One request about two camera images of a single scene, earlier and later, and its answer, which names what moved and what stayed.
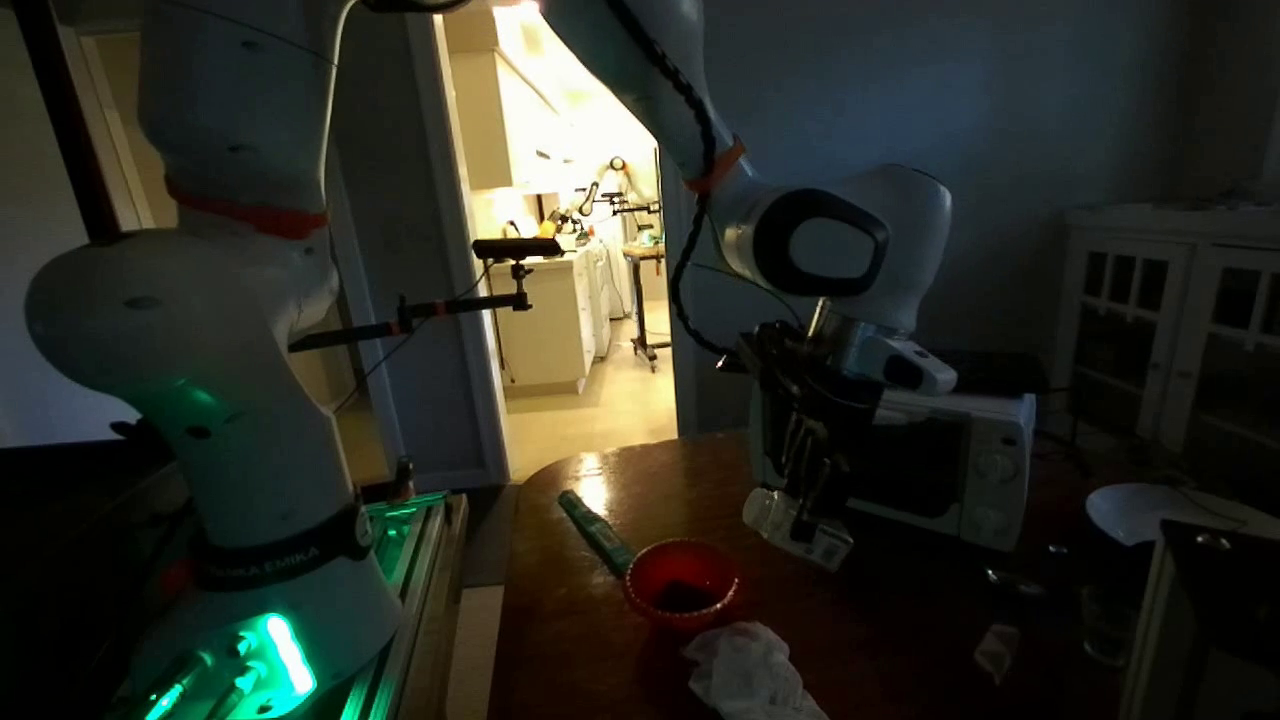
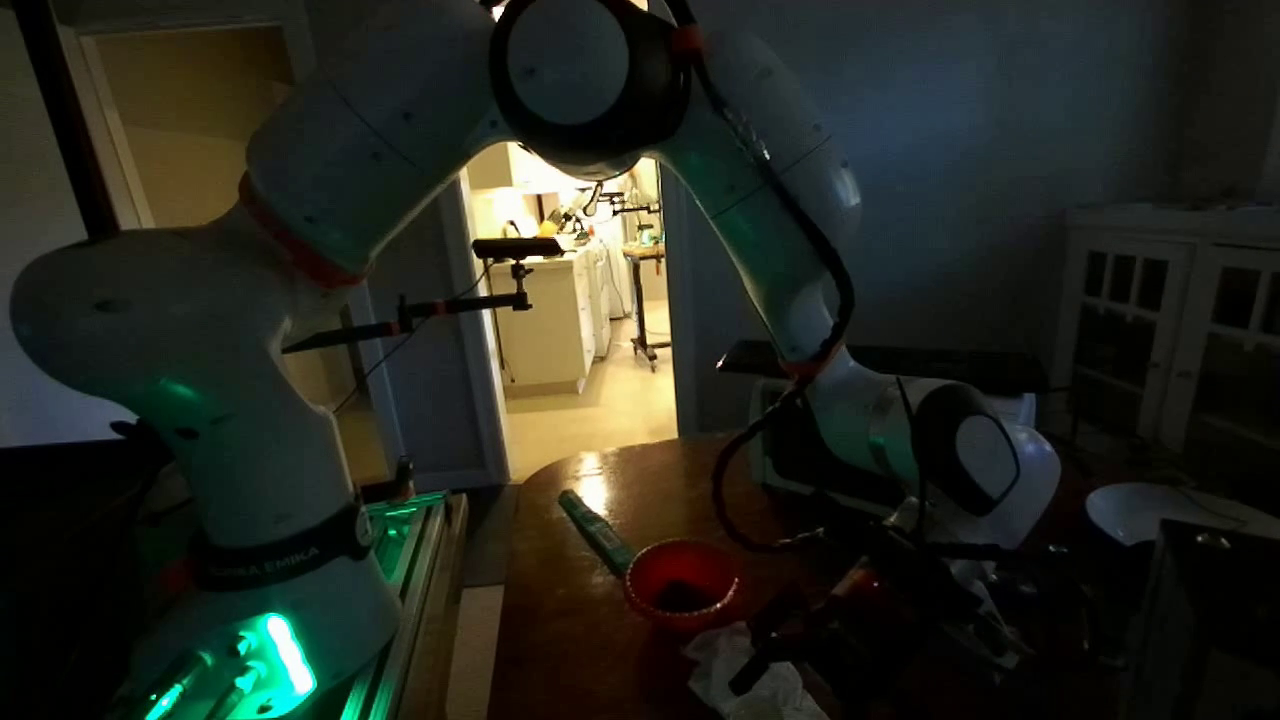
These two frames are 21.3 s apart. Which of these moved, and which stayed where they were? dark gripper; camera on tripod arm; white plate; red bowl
Moved: dark gripper
Stayed: white plate; red bowl; camera on tripod arm
